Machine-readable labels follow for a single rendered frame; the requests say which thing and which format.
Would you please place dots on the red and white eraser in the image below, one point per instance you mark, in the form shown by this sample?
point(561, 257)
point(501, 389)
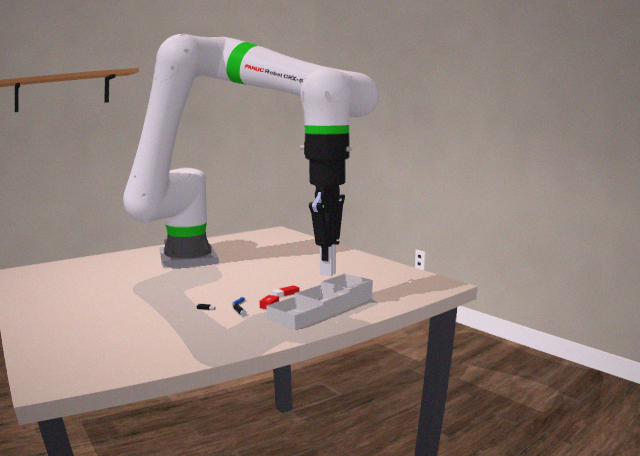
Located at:
point(281, 292)

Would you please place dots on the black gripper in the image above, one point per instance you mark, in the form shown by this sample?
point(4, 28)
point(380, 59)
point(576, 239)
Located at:
point(325, 208)

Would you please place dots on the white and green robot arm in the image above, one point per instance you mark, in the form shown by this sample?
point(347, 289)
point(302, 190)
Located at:
point(327, 96)

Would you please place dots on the grey rack of three labelled bins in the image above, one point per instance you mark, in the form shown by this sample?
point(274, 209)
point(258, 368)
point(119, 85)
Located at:
point(344, 294)

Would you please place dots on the black battery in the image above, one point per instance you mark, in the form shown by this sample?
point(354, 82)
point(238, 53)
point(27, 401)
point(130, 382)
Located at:
point(239, 309)

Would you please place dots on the red 9v battery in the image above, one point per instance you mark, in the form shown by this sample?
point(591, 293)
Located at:
point(270, 299)

